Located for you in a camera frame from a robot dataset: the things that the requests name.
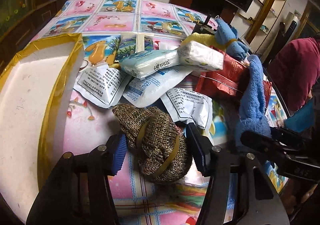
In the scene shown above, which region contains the blue-white tissue pack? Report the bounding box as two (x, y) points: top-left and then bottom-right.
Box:
(119, 50), (180, 79)

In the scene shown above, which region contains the white tissue pack lemon print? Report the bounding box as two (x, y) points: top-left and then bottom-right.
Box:
(177, 41), (224, 72)

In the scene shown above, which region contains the dark wooden cabinet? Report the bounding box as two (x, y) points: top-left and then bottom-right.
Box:
(1, 0), (68, 69)

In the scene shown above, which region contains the white pouch text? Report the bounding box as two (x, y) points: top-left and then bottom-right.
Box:
(161, 87), (213, 131)

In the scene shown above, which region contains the small black stand device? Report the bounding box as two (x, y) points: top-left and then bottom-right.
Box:
(192, 14), (217, 35)

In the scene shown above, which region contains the person in maroon top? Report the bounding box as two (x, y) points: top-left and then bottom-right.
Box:
(267, 34), (319, 134)

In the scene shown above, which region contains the light blue towel roll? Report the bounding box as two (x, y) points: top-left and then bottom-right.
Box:
(234, 55), (271, 151)

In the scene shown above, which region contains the yellow towel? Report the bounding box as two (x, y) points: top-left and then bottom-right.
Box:
(181, 33), (226, 51)

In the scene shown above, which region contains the white pouch with black text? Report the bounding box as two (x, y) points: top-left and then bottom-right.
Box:
(73, 64), (131, 109)

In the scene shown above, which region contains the colourful printed tablecloth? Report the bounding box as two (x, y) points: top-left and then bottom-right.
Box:
(36, 0), (209, 224)

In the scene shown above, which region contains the brown knitted sock bundle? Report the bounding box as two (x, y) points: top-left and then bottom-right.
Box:
(112, 103), (192, 184)

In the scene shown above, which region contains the small blue towel bundle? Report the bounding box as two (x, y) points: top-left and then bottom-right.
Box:
(215, 18), (248, 61)

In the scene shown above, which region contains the red foil snack bag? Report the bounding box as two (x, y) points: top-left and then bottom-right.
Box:
(195, 45), (272, 113)

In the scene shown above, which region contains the white blue printed pouch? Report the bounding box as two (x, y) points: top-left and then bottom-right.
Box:
(123, 66), (192, 108)

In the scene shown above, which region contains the gold-edged white tray box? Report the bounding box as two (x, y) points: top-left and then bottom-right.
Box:
(1, 34), (85, 222)

